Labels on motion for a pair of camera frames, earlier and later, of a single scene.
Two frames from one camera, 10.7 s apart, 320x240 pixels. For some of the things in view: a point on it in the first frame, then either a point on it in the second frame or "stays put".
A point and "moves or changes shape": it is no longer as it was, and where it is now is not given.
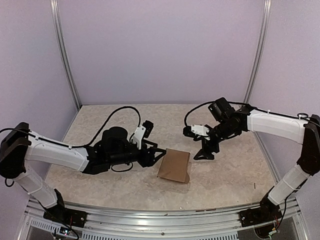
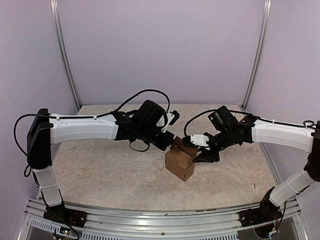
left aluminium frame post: (61, 39) stays put
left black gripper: (145, 162) to (165, 143)
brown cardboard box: (175, 166) moves or changes shape
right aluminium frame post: (260, 53) stays put
